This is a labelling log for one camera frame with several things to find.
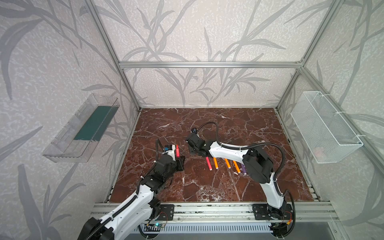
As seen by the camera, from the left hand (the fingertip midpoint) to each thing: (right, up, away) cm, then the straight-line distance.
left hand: (186, 153), depth 83 cm
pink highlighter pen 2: (+13, -8, +7) cm, 17 cm away
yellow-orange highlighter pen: (+17, -7, +8) cm, 20 cm away
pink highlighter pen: (-5, +2, -4) cm, 6 cm away
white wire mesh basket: (+62, +11, -20) cm, 66 cm away
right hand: (+3, +5, +11) cm, 12 cm away
